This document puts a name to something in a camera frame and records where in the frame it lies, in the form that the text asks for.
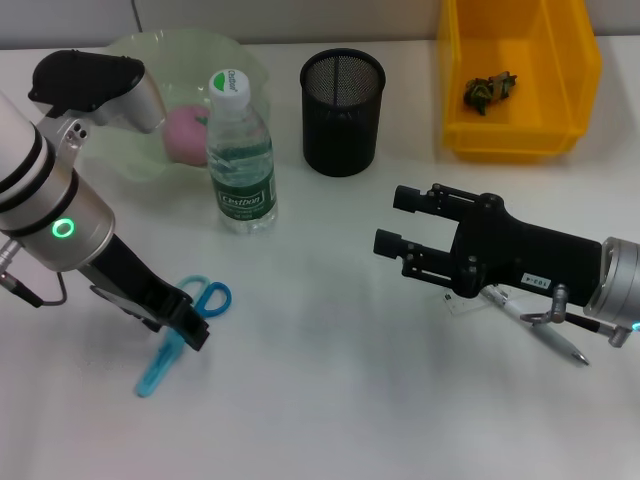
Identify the blue scissors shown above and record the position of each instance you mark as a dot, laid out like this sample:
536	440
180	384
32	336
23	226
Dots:
150	377

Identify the pink peach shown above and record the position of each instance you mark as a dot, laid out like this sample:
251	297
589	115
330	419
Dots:
182	132

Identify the transparent plastic ruler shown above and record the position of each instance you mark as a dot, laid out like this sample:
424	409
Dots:
457	306

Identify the left gripper silver connector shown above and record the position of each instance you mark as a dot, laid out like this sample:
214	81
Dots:
6	250

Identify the clear green-label water bottle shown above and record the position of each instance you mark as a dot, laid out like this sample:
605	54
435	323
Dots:
242	200

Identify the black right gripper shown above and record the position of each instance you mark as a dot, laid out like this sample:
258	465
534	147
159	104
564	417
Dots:
525	250

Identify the green plastic wrapper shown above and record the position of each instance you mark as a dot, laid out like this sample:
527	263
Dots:
487	92

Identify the pale green glass fruit plate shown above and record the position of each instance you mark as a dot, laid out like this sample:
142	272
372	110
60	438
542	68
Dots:
190	55

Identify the yellow plastic bin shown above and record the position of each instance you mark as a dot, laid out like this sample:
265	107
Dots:
550	75

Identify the white grey pen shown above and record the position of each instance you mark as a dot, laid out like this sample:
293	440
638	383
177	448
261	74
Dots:
555	340

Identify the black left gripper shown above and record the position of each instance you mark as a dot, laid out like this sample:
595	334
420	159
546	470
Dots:
130	270

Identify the black mesh pen cup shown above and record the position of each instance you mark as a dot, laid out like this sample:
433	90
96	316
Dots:
340	125

